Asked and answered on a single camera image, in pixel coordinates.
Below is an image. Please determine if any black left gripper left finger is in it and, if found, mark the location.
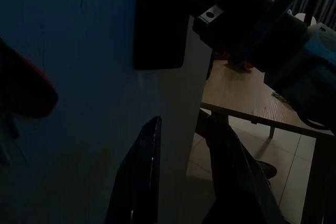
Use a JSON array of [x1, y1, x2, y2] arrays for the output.
[[104, 115, 162, 224]]

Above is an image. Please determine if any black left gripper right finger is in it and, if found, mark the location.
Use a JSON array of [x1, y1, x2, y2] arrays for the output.
[[202, 115, 284, 224]]

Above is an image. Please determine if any small orange black box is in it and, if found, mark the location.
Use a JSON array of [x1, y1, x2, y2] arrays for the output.
[[230, 60, 254, 73]]

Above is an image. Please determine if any light wooden table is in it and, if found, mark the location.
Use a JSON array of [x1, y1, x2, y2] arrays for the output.
[[201, 57, 336, 224]]

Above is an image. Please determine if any blue white partition panel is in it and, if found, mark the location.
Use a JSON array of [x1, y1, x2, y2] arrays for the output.
[[0, 0, 213, 224]]

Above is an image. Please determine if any red black object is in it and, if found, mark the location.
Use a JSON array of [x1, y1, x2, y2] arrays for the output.
[[0, 36, 59, 120]]

